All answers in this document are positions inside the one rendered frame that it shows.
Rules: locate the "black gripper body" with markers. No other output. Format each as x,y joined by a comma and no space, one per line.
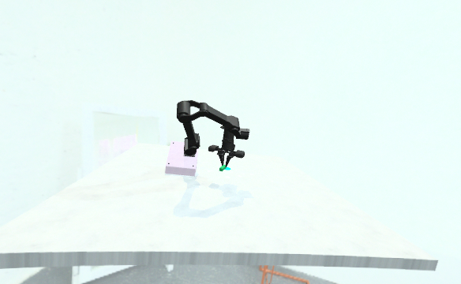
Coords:
227,146

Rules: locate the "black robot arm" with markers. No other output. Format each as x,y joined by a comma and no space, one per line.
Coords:
230,124

